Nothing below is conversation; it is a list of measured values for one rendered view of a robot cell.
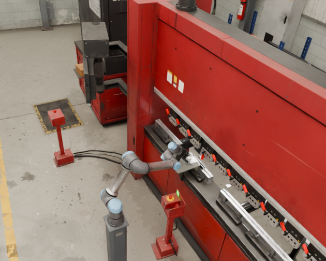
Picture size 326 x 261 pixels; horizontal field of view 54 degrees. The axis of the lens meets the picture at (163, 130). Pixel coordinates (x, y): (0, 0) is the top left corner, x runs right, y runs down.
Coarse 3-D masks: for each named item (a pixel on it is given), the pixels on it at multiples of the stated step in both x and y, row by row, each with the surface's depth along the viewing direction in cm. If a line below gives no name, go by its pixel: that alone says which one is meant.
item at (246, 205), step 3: (246, 201) 300; (240, 204) 297; (243, 204) 297; (246, 204) 299; (249, 204) 297; (243, 207) 293; (246, 207) 296; (249, 207) 297; (252, 207) 302; (246, 210) 298; (249, 210) 303; (252, 210) 305
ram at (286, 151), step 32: (160, 32) 309; (160, 64) 326; (192, 64) 276; (224, 64) 240; (160, 96) 344; (192, 96) 290; (224, 96) 250; (256, 96) 220; (224, 128) 261; (256, 128) 229; (288, 128) 203; (320, 128) 183; (256, 160) 238; (288, 160) 210; (320, 160) 188; (288, 192) 218; (320, 192) 194; (320, 224) 201
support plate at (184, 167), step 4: (188, 156) 323; (180, 160) 318; (184, 164) 314; (192, 164) 314; (196, 164) 315; (180, 168) 309; (184, 168) 309; (188, 168) 309; (176, 172) 305; (180, 172) 304
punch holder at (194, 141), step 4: (192, 128) 304; (192, 132) 306; (196, 132) 300; (192, 136) 308; (196, 136) 302; (200, 136) 296; (192, 140) 309; (196, 140) 304; (200, 140) 299; (196, 144) 305; (200, 144) 302; (200, 148) 306
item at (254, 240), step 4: (248, 232) 267; (248, 236) 264; (252, 240) 261; (256, 240) 261; (256, 244) 258; (260, 244) 258; (260, 248) 256; (264, 248) 256; (260, 252) 256; (264, 252) 253; (268, 252) 253; (264, 256) 252; (268, 256) 250; (272, 256) 251; (268, 260) 250; (272, 260) 248
